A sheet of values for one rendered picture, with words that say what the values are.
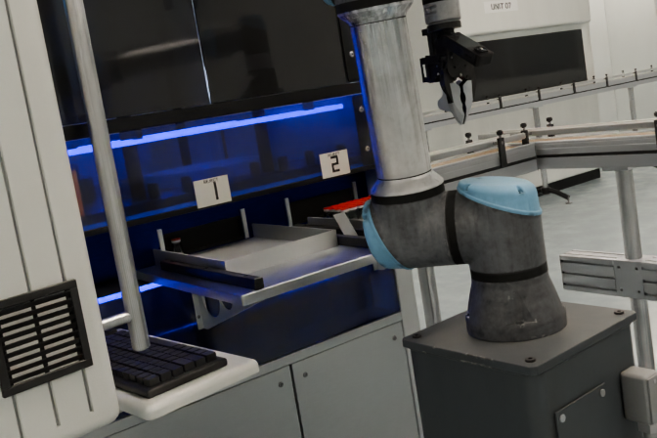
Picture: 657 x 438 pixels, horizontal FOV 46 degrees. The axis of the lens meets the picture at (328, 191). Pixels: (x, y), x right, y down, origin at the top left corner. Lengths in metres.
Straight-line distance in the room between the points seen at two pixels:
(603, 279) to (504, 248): 1.46
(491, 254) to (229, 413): 0.86
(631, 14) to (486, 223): 9.72
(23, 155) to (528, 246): 0.70
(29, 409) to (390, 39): 0.69
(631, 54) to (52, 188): 10.09
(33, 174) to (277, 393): 1.01
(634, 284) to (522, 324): 1.39
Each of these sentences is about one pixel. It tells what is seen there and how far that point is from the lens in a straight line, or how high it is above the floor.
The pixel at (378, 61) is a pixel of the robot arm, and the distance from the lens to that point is 1.14.
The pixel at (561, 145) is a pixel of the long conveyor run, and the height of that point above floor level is 0.92.
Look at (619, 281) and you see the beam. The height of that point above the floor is 0.48.
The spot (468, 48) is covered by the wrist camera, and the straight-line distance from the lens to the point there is 1.57.
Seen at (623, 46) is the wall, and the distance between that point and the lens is 10.88.
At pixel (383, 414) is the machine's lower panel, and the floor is 0.36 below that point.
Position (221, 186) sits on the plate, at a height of 1.03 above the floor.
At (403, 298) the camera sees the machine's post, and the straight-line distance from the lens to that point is 2.04.
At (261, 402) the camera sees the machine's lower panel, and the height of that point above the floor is 0.52.
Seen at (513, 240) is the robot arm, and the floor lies 0.94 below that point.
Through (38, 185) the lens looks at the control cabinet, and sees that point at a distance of 1.02.
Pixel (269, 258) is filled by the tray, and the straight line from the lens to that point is 1.48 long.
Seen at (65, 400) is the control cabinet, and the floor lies 0.86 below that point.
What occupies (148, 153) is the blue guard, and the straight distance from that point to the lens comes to 1.65.
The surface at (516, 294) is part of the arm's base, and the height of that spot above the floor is 0.86.
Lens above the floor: 1.18
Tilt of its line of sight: 7 degrees down
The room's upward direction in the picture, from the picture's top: 9 degrees counter-clockwise
